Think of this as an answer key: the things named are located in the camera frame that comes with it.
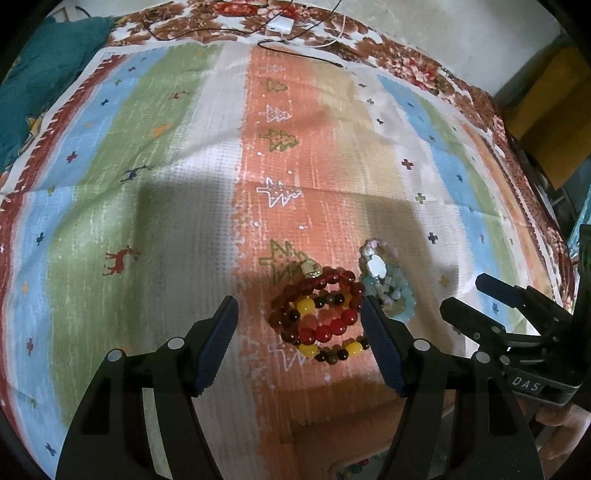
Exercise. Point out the teal cloth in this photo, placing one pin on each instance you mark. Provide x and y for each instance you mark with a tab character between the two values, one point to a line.
46	83

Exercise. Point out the striped patterned mat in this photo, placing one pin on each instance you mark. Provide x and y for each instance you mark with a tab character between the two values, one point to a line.
138	230

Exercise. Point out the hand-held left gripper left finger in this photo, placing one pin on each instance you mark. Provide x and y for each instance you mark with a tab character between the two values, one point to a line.
217	341

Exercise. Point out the person's right hand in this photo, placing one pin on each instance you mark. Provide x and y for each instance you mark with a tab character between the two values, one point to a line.
561	424

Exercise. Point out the white charger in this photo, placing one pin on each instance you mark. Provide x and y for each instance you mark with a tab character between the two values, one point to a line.
280	25

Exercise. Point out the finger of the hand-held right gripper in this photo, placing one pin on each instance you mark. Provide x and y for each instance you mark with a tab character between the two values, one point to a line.
521	300
475	325

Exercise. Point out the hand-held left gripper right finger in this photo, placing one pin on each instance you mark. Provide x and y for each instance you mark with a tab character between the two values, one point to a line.
383	346

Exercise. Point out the mustard yellow garment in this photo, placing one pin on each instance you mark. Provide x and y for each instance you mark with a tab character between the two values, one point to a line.
554	106

